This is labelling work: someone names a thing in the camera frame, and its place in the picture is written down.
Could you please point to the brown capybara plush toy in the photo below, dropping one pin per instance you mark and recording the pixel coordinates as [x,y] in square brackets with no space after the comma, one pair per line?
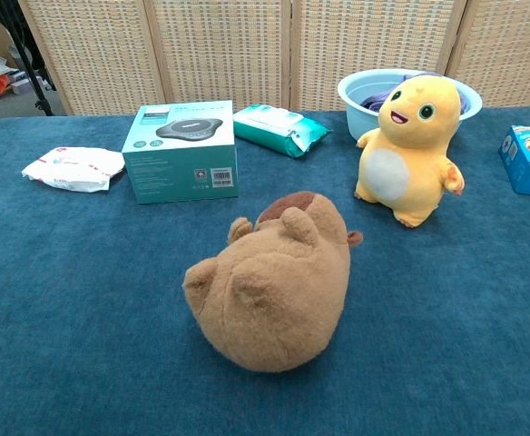
[274,295]

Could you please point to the yellow dragon plush toy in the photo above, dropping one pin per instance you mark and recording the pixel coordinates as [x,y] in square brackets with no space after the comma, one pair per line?
[410,136]

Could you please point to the green wet wipes pack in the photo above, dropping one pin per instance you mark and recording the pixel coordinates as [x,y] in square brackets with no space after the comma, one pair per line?
[278,129]

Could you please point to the teal speakerphone product box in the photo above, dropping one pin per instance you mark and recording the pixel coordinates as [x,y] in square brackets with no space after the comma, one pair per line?
[179,154]

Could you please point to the light blue plastic basin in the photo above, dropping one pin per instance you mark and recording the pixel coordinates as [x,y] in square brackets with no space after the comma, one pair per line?
[360,122]

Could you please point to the purple cloth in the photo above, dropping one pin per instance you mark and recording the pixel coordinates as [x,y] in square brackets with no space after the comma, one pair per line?
[376,99]

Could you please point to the woven rattan folding screen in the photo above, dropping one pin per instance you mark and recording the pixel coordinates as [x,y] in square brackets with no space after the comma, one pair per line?
[228,50]

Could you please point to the blue table cloth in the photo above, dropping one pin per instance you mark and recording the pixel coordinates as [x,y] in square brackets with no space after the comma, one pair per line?
[88,295]

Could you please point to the white wet wipes pack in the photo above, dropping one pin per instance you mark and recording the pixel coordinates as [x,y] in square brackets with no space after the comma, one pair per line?
[74,168]

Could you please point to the black tripod stand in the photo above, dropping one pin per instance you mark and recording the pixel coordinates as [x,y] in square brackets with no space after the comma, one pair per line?
[26,54]

